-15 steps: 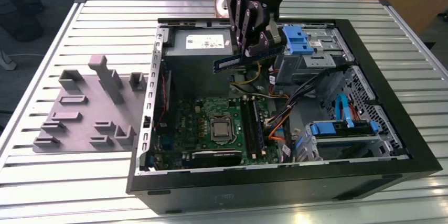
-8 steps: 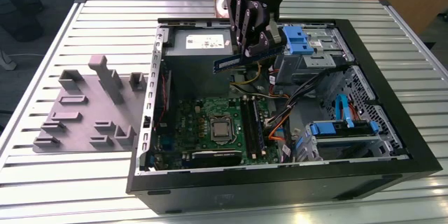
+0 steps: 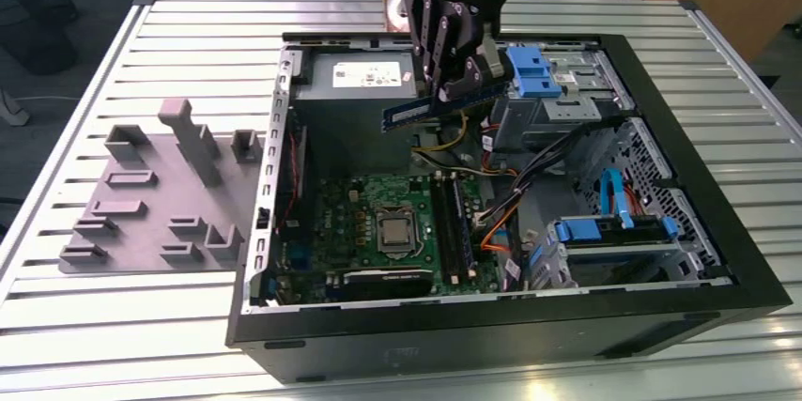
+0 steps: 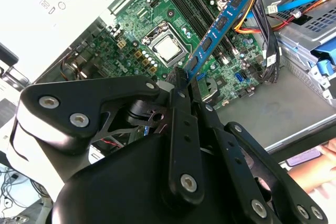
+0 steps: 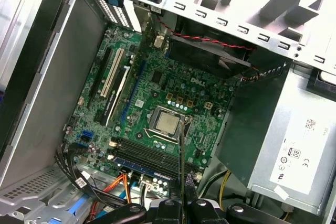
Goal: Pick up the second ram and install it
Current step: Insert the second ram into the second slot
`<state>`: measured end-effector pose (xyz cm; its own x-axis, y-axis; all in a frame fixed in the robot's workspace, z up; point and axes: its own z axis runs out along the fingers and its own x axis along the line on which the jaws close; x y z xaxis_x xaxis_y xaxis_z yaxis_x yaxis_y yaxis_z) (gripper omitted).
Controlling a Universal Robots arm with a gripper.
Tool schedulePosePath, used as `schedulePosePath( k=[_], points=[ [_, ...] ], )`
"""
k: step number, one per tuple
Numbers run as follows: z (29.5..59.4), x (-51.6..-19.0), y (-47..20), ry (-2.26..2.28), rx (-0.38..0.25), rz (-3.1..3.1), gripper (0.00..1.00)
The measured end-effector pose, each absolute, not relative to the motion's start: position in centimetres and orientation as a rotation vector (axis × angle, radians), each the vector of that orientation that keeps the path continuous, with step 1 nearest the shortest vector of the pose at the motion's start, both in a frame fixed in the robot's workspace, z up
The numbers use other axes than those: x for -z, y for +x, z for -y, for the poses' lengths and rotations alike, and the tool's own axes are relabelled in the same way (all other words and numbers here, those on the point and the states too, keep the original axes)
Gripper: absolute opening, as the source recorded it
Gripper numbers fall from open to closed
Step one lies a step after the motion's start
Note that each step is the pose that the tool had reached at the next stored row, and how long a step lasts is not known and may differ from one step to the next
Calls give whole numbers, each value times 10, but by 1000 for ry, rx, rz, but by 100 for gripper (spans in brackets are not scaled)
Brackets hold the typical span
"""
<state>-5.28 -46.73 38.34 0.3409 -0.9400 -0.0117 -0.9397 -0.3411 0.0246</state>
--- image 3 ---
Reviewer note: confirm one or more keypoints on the black PC case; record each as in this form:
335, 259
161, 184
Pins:
437, 340

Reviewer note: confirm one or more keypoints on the silver CPU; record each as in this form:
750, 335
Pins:
396, 232

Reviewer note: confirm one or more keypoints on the RAM memory stick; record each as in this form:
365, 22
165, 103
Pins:
461, 227
407, 113

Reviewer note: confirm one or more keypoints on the grey furniture foot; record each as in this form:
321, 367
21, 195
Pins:
14, 114

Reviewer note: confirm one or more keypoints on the grey metal disk bay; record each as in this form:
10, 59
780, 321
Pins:
626, 251

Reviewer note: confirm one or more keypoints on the black case fan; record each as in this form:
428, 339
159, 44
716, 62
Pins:
307, 204

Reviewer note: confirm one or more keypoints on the hard disk in blue carrier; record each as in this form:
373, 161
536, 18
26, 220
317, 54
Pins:
582, 232

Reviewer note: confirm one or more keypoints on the black graphics card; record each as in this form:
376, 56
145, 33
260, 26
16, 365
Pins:
381, 283

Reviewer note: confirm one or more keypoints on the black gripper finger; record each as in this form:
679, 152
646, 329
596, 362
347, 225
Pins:
453, 53
420, 39

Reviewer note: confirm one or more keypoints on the green motherboard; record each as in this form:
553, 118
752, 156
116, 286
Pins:
341, 189

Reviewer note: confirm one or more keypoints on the grey parts rack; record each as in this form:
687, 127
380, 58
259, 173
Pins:
156, 194

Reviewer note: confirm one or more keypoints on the grey power supply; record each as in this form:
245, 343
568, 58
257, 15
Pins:
351, 147

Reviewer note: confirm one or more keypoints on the blue drive bay latch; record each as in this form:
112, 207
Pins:
532, 86

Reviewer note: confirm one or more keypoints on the black mesh waste bin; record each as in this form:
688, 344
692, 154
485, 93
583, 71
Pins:
37, 30

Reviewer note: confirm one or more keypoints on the grey metal drive cage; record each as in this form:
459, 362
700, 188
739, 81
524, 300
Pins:
563, 110

